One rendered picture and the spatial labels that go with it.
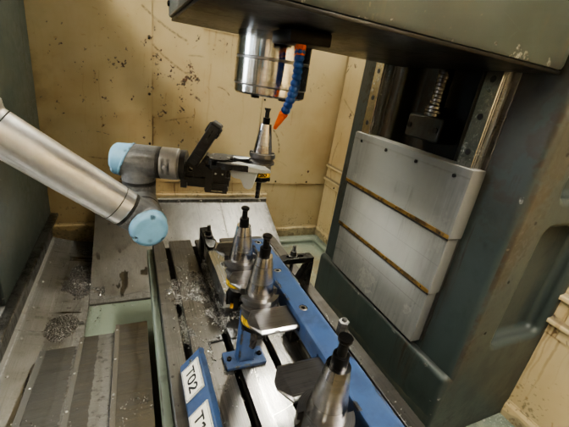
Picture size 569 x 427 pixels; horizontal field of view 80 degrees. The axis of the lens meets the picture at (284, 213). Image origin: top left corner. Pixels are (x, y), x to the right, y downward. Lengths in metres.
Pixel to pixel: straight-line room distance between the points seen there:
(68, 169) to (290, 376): 0.51
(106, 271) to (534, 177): 1.50
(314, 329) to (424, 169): 0.60
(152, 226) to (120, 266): 0.92
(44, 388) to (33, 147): 0.69
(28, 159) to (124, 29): 1.14
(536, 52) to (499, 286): 0.51
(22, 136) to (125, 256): 1.05
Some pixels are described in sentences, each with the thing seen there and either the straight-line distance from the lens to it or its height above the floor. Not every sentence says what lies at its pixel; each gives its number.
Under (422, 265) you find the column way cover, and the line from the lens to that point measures 1.00.
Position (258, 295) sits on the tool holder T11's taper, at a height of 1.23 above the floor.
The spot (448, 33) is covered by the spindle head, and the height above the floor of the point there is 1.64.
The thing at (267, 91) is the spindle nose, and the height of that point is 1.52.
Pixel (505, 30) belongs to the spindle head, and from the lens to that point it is 0.70.
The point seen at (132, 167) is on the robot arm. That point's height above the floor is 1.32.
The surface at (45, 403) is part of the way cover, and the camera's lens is 1.13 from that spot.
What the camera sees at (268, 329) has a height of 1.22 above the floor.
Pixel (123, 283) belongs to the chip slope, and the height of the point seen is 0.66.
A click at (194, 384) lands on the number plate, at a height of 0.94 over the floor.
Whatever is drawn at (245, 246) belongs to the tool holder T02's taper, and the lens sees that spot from 0.62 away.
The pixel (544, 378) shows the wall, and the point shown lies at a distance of 1.37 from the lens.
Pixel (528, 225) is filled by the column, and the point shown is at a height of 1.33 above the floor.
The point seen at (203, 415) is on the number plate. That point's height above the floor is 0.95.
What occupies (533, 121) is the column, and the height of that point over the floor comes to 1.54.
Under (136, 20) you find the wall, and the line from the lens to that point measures 1.76.
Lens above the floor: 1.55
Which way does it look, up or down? 22 degrees down
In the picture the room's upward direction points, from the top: 9 degrees clockwise
